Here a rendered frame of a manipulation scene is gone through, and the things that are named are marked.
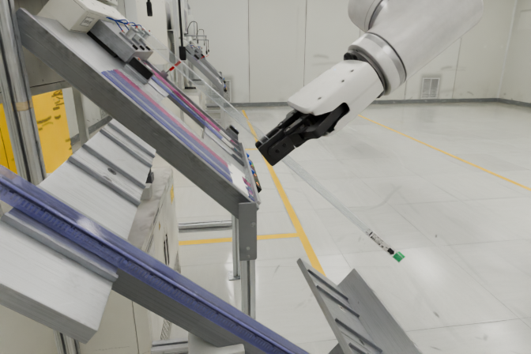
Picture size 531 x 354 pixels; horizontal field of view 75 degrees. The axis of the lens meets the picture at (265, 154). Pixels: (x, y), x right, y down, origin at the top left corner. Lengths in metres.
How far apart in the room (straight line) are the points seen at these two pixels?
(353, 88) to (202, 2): 7.17
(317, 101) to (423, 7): 0.18
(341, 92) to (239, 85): 7.13
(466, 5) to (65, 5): 0.93
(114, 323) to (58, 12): 0.86
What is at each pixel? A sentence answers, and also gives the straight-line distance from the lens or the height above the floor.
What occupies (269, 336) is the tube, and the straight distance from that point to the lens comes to 0.30.
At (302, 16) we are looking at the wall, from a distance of 7.74.
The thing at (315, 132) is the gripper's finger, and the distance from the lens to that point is 0.41.
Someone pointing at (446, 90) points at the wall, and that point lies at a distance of 9.21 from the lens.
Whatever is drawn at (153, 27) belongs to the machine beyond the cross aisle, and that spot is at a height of 1.42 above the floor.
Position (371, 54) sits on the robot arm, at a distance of 0.46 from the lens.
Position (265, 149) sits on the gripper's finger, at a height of 1.01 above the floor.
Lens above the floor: 1.12
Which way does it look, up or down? 16 degrees down
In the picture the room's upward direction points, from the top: straight up
